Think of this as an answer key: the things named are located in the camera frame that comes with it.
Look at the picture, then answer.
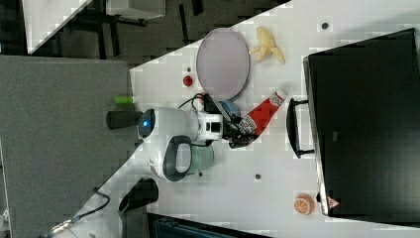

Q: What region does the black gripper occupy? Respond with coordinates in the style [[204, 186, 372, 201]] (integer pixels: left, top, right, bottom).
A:
[[222, 115, 258, 149]]

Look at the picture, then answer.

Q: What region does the red ketchup bottle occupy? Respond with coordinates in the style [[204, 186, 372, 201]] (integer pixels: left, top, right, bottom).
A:
[[239, 89, 288, 137]]

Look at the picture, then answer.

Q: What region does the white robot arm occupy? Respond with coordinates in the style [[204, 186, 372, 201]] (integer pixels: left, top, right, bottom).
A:
[[38, 107, 256, 238]]

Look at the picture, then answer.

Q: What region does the black toaster oven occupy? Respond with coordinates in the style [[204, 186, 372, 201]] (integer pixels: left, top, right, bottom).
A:
[[302, 29, 420, 227]]

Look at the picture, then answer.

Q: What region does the blue bowl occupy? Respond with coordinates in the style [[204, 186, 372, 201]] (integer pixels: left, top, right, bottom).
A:
[[220, 100, 241, 117]]

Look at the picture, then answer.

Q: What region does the dark red strawberry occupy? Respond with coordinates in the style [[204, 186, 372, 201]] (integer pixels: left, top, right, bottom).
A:
[[182, 75, 193, 87]]

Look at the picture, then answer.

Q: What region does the lilac round plate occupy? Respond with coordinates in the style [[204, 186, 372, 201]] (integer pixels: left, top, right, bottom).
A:
[[196, 28, 250, 100]]

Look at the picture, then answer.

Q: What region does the orange slice toy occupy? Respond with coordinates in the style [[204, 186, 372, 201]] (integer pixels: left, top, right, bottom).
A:
[[293, 193, 315, 215]]

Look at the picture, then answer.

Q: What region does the peeled banana toy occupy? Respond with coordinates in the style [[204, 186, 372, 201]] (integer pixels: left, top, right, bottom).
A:
[[249, 27, 285, 63]]

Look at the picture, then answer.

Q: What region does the green marker pen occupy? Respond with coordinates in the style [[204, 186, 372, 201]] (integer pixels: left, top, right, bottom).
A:
[[113, 96, 138, 105]]

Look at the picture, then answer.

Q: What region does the black cylinder on table edge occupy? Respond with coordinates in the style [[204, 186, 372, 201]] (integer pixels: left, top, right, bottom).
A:
[[106, 111, 143, 130]]

